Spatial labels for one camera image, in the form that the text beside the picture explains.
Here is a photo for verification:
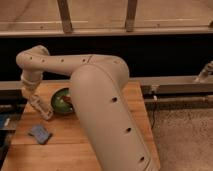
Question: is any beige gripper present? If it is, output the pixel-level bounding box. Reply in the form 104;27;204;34
21;75;53;120

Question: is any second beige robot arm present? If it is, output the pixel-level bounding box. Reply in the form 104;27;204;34
195;60;213;83

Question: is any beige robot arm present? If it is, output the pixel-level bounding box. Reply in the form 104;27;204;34
16;45;158;171

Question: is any green bowl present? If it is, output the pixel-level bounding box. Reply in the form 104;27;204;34
51;88;74;115

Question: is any blue sponge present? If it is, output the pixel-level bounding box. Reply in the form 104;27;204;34
28;125;52;144

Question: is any left wooden frame post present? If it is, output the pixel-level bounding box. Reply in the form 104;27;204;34
57;0;73;34

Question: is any wooden frame post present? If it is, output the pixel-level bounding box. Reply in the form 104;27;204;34
125;0;138;32
57;0;73;34

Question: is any metal rail frame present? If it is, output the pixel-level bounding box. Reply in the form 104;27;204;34
0;76;213;103

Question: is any right wooden frame post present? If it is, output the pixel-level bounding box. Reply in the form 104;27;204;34
125;0;138;32

